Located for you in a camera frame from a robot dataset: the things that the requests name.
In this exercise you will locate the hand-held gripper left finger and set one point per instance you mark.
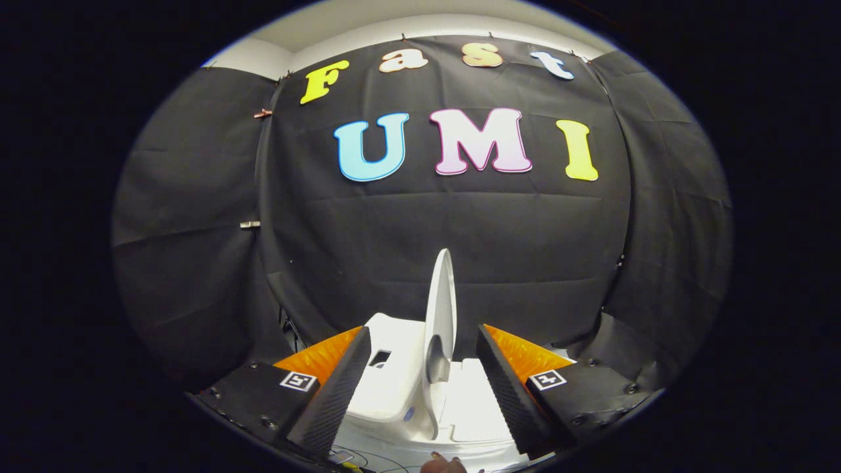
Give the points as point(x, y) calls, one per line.
point(338, 394)

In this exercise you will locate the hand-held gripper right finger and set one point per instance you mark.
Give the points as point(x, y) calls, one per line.
point(509, 401)

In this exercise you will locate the white toilet bowl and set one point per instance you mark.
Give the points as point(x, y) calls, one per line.
point(473, 407)

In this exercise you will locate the black backdrop cloth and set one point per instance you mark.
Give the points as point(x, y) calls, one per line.
point(427, 223)

